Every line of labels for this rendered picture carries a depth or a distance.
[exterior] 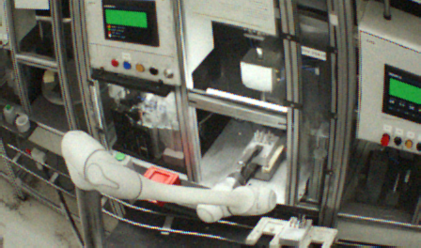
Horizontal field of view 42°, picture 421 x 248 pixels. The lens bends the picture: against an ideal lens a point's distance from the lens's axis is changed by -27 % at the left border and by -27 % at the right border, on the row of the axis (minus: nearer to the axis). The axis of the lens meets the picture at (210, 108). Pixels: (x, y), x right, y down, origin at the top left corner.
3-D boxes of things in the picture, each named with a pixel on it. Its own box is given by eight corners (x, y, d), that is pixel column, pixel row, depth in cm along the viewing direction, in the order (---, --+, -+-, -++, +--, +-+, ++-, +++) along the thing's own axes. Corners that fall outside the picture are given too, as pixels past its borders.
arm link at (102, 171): (148, 176, 204) (120, 155, 212) (109, 164, 189) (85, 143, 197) (133, 209, 205) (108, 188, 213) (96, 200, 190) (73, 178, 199)
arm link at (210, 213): (217, 205, 255) (247, 204, 247) (197, 226, 243) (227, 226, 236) (207, 182, 251) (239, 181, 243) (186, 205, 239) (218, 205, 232)
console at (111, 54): (86, 70, 261) (78, -20, 232) (123, 33, 280) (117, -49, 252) (175, 91, 244) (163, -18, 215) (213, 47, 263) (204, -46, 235)
